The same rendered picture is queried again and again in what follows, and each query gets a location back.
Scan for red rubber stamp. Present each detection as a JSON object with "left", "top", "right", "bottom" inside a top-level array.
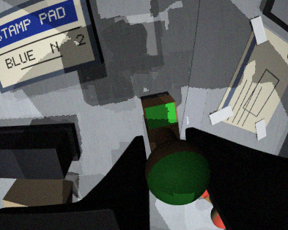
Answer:
[{"left": 200, "top": 190, "right": 226, "bottom": 229}]

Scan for blue stamp pad tin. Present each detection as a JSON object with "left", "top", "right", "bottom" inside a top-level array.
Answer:
[{"left": 0, "top": 0, "right": 104, "bottom": 94}]

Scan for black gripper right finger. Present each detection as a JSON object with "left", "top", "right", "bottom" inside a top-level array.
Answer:
[{"left": 185, "top": 127, "right": 288, "bottom": 230}]

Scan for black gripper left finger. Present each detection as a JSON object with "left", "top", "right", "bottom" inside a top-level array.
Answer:
[{"left": 0, "top": 136, "right": 150, "bottom": 230}]

